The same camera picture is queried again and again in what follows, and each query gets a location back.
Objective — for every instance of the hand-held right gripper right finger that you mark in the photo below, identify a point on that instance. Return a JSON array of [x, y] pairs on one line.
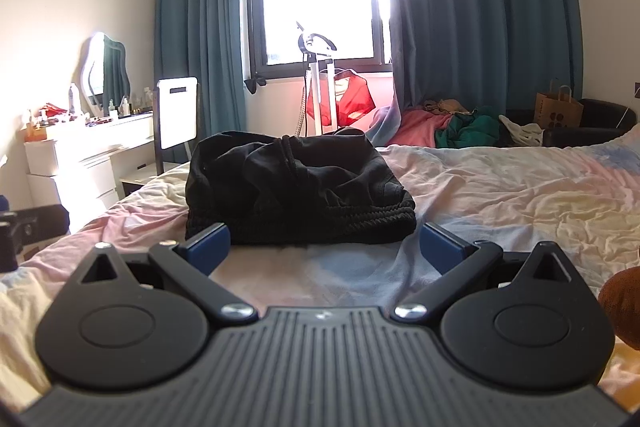
[[440, 248]]

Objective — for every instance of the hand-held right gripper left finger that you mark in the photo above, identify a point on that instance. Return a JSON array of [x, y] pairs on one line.
[[210, 247]]

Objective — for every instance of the black pants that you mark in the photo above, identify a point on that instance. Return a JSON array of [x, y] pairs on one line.
[[300, 182]]

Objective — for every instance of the pastel bed sheet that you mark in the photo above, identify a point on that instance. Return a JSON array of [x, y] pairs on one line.
[[500, 207]]

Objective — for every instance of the white dresser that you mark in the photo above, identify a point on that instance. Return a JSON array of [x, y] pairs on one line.
[[75, 157]]

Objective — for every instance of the white low drawer unit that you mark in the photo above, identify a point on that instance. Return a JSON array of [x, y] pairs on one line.
[[140, 179]]

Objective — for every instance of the red item on dresser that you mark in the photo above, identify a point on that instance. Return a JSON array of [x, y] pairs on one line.
[[52, 109]]

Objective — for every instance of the green cloth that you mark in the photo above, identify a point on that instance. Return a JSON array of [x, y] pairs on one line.
[[467, 129]]

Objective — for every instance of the pink blanket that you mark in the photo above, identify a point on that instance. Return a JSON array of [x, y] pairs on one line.
[[420, 127]]

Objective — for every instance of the clear plastic bottle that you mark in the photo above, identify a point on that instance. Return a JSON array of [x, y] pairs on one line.
[[74, 99]]

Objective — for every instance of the white backed chair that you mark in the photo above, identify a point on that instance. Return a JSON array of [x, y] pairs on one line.
[[176, 112]]

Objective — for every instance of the beige cloth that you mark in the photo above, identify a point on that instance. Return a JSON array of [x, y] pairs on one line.
[[445, 106]]

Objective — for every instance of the white cloth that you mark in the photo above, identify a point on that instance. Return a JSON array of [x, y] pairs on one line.
[[522, 132]]

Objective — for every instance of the group of cosmetic bottles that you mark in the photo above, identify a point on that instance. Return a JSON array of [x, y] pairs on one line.
[[130, 107]]

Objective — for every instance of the black curtain tieback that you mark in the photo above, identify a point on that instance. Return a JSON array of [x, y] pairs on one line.
[[254, 84]]

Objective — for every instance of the red bag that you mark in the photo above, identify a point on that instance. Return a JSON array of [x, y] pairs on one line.
[[352, 99]]

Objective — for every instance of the wavy framed mirror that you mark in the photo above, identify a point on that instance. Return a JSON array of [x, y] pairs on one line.
[[112, 72]]

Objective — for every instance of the brown paper bag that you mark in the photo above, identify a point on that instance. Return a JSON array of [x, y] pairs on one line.
[[557, 109]]

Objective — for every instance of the brown plush object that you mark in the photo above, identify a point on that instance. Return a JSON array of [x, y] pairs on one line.
[[622, 307]]

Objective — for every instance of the black armchair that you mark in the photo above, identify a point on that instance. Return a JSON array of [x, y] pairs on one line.
[[595, 122]]

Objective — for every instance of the white garment steamer stand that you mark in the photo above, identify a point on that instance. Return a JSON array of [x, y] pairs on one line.
[[317, 57]]

